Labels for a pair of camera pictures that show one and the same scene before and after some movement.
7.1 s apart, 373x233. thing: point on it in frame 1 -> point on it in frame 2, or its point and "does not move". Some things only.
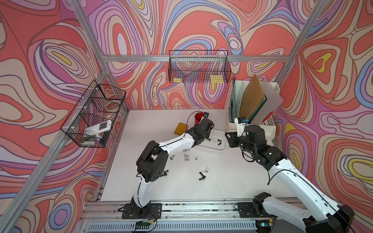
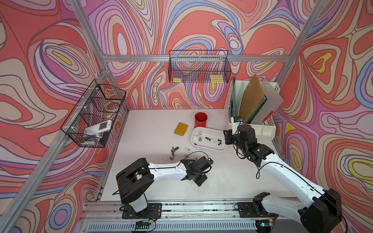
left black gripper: x=208 y=133 -> x=200 y=182
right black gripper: x=231 y=141 does not move
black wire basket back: x=199 y=66 does not move
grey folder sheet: x=274 y=100 does not move
